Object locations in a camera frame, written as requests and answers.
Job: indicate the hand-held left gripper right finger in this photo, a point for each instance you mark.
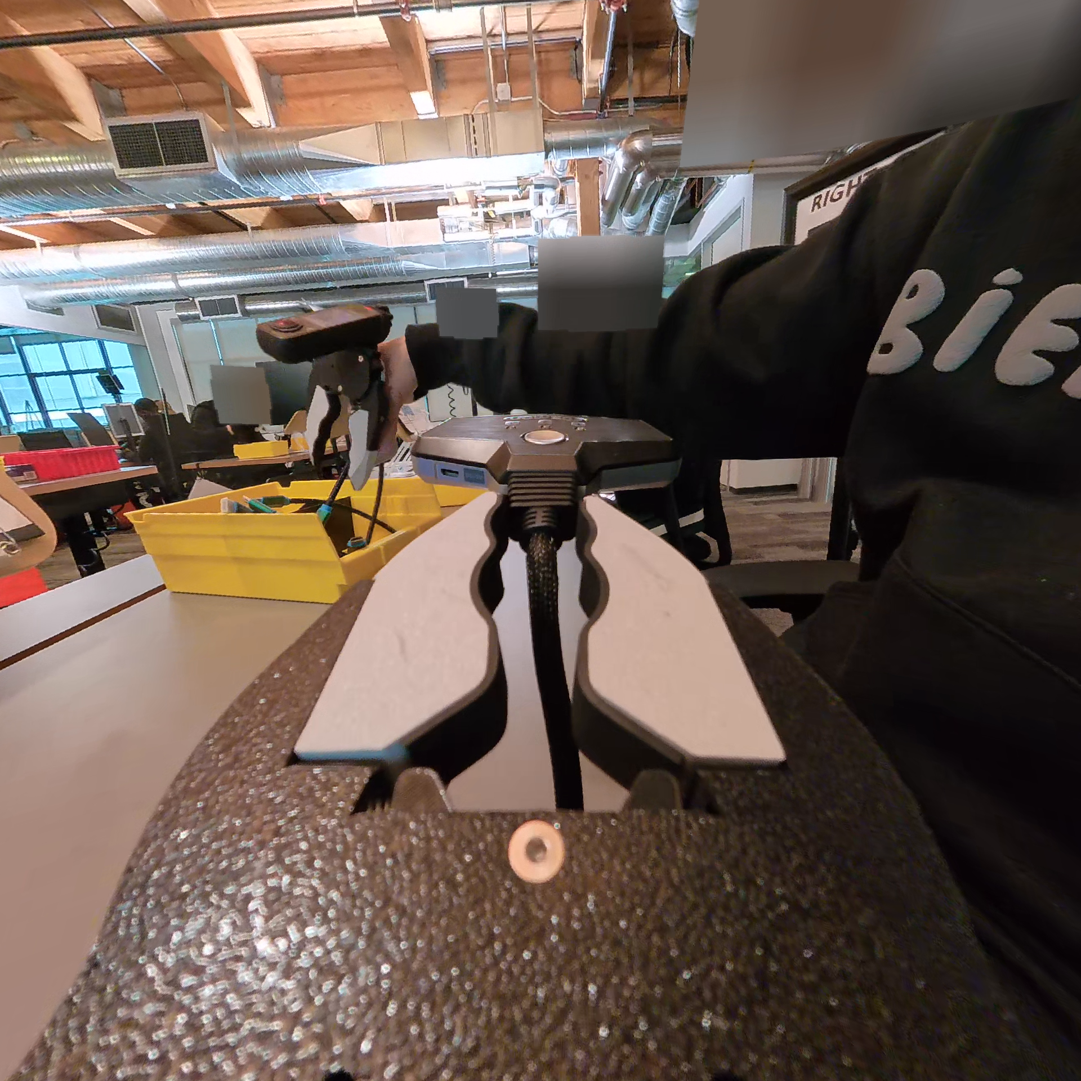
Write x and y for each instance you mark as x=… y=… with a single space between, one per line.
x=676 y=659

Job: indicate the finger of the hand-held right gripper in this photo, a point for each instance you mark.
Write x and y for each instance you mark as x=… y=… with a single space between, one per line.
x=321 y=422
x=361 y=447

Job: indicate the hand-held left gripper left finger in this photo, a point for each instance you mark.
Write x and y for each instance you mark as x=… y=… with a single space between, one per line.
x=405 y=642

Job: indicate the black usb hub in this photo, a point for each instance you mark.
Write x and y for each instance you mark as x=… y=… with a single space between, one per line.
x=473 y=447

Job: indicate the yellow plastic bin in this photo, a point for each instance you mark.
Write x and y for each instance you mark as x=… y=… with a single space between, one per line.
x=463 y=496
x=236 y=557
x=258 y=450

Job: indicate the person's right forearm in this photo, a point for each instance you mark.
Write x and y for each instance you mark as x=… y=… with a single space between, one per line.
x=549 y=371

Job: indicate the person's right hand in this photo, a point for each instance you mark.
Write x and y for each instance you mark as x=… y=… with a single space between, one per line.
x=399 y=371

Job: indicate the wooden work table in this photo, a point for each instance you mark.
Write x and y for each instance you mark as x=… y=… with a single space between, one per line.
x=84 y=483
x=253 y=464

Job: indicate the office chair armrest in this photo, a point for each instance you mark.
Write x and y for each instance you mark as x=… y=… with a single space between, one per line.
x=760 y=578

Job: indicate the metal air vent box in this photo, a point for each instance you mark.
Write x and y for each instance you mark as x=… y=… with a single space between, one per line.
x=160 y=143

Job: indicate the red plastic bin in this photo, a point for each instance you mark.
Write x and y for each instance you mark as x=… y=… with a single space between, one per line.
x=59 y=464

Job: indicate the silver spiral air duct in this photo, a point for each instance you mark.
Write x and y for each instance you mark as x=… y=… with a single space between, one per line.
x=253 y=253
x=270 y=160

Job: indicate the framed marker wall poster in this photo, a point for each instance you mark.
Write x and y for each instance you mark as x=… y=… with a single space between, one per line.
x=823 y=203

